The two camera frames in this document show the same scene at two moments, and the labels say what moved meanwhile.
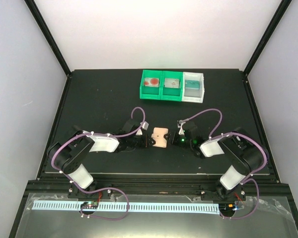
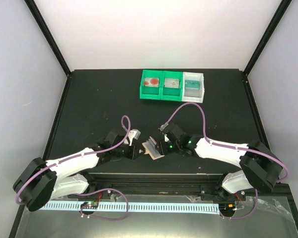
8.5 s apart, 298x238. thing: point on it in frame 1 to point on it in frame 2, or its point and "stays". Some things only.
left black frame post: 33,8 stays
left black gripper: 149,143 to 132,154
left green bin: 150,92 stays
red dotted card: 151,82 stays
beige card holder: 158,135 to 151,149
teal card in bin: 191,84 stays
